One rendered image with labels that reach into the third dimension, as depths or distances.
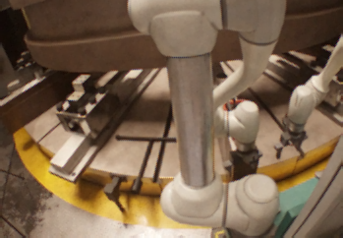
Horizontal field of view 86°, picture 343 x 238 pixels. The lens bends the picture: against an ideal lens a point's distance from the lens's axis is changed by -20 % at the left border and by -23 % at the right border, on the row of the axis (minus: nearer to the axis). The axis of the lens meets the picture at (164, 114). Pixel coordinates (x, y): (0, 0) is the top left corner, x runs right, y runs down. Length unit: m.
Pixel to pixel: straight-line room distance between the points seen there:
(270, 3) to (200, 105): 0.26
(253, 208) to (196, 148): 0.26
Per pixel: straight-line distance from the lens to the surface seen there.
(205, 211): 0.71
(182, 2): 0.43
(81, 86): 1.84
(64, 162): 1.78
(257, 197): 0.68
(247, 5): 0.43
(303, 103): 0.99
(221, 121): 0.85
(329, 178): 0.53
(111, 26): 1.72
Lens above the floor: 1.58
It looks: 38 degrees down
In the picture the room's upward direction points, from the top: 12 degrees counter-clockwise
